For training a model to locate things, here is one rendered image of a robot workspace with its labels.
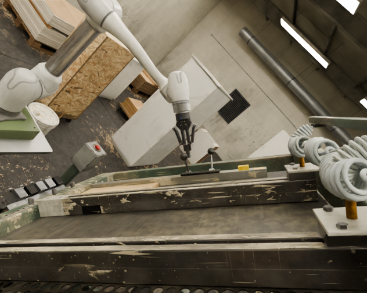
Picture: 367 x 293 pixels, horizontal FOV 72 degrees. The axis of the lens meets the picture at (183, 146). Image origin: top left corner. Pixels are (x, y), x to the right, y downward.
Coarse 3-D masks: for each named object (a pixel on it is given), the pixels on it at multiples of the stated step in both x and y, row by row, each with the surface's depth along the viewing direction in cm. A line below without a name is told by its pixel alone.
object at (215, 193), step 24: (288, 168) 82; (312, 168) 78; (96, 192) 106; (120, 192) 101; (144, 192) 94; (168, 192) 92; (192, 192) 89; (216, 192) 87; (240, 192) 85; (264, 192) 83; (288, 192) 81; (312, 192) 79
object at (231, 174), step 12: (252, 168) 124; (264, 168) 120; (120, 180) 144; (132, 180) 138; (144, 180) 135; (156, 180) 133; (168, 180) 131; (180, 180) 130; (192, 180) 128; (204, 180) 127; (216, 180) 125
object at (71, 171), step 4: (72, 168) 171; (76, 168) 170; (64, 172) 173; (68, 172) 172; (72, 172) 171; (76, 172) 171; (60, 176) 174; (64, 176) 173; (68, 176) 172; (72, 176) 172; (64, 180) 174; (68, 180) 173; (64, 184) 175
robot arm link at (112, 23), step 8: (112, 16) 119; (104, 24) 120; (112, 24) 120; (120, 24) 121; (112, 32) 122; (120, 32) 121; (128, 32) 123; (120, 40) 124; (128, 40) 123; (136, 40) 126; (128, 48) 126; (136, 48) 126; (136, 56) 129; (144, 56) 130; (144, 64) 133; (152, 64) 136; (152, 72) 138; (160, 80) 141; (160, 88) 142
